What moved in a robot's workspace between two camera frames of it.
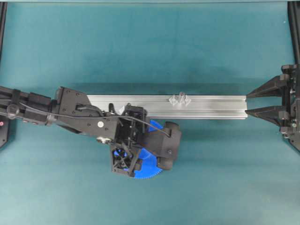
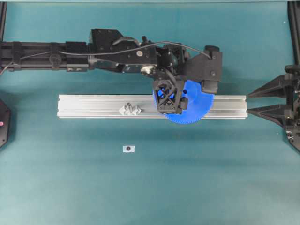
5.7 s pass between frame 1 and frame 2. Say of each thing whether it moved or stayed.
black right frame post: stayed
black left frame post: stayed
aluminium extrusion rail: stayed
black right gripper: stayed
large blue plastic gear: moved
